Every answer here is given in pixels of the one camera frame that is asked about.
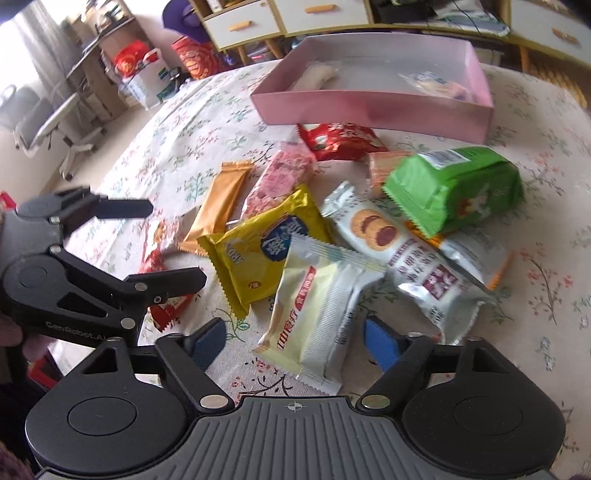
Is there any red drum container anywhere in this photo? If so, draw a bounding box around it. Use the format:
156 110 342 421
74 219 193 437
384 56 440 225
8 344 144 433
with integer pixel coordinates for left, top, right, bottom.
172 36 232 81

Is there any gold snack packet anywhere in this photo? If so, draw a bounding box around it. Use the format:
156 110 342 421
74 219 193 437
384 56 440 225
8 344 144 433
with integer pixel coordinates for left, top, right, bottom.
178 161 256 257

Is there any orange striped wafer packet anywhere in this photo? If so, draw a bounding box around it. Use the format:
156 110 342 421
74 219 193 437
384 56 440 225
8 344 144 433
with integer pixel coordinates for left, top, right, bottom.
368 150 414 197

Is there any yellow snack packet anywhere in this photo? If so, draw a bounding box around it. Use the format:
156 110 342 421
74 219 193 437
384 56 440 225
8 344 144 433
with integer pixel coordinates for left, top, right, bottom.
198 185 335 320

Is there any grey desk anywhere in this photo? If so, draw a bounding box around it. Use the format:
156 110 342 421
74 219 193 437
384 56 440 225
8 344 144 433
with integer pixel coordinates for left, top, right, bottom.
65 18 139 121

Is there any pink cardboard box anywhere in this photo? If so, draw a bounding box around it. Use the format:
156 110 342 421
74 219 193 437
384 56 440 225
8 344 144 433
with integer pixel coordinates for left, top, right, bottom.
249 36 495 145

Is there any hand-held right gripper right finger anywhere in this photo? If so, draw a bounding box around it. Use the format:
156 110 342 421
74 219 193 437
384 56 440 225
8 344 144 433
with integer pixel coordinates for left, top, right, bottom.
356 316 514 411

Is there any stack of white papers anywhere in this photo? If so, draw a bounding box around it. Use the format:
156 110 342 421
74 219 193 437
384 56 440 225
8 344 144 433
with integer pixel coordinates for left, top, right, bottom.
431 2 512 38

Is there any low wooden media stand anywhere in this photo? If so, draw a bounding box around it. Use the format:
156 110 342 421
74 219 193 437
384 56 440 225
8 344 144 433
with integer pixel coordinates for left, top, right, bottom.
369 0 591 72

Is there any cream white snack packet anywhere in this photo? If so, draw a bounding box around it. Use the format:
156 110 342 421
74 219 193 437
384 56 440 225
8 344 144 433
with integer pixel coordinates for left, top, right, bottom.
252 234 386 395

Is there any clear snack packet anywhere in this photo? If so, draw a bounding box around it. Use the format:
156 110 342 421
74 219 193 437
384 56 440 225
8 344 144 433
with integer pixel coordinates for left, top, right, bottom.
399 71 481 102

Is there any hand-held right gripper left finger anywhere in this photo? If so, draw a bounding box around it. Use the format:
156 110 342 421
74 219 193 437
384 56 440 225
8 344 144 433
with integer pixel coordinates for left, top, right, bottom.
82 318 235 414

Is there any white rice snack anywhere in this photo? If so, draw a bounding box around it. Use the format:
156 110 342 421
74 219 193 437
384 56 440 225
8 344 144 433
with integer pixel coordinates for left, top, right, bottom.
288 62 340 93

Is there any grey office chair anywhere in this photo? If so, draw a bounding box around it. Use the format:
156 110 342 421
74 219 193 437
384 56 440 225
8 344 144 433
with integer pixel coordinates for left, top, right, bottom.
0 85 107 181

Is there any black case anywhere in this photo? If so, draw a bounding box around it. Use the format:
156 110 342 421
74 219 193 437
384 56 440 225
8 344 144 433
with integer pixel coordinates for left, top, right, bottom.
372 0 437 24

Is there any floral tablecloth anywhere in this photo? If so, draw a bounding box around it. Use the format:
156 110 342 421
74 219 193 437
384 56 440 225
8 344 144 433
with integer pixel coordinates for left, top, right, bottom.
46 60 591 462

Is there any white shopping bag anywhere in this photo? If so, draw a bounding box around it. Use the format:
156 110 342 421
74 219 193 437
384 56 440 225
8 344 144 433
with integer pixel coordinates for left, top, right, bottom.
121 48 178 109

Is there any grey curtain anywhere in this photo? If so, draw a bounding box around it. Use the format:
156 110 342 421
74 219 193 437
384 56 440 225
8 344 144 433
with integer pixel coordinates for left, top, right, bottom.
18 4 93 93

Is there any small red snack packet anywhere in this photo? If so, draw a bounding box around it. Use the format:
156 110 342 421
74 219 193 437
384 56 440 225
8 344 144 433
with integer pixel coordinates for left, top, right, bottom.
139 219 195 333

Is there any red gift bag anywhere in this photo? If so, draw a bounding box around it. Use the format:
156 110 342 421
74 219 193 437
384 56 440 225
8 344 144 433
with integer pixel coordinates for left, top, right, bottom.
113 39 160 79

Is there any silver cookie packet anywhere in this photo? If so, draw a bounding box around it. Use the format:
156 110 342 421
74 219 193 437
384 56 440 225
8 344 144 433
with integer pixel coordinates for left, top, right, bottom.
320 181 497 347

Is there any green snack packet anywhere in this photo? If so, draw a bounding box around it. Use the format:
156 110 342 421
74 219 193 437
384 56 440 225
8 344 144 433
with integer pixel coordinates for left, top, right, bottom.
382 146 525 238

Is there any orange snack packet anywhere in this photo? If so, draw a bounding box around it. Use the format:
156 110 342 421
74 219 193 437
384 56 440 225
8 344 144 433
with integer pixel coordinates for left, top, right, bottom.
406 222 514 291

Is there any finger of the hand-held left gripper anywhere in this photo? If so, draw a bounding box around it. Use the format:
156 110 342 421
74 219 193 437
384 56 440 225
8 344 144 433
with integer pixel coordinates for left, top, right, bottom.
53 247 207 346
51 187 154 227

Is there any pink nougat packet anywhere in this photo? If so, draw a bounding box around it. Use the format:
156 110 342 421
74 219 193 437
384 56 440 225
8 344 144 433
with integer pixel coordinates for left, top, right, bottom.
240 141 319 227

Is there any person's left hand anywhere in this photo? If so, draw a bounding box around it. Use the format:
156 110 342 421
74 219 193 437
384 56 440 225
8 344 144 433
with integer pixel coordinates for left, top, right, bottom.
0 316 51 367

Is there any narrow white drawer cabinet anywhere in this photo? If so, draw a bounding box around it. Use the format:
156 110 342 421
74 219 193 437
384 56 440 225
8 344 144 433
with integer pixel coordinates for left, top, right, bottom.
189 0 284 65

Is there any wide white drawer cabinet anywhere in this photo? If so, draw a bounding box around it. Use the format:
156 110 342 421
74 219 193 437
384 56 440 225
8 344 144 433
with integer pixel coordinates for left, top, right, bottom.
270 0 375 40

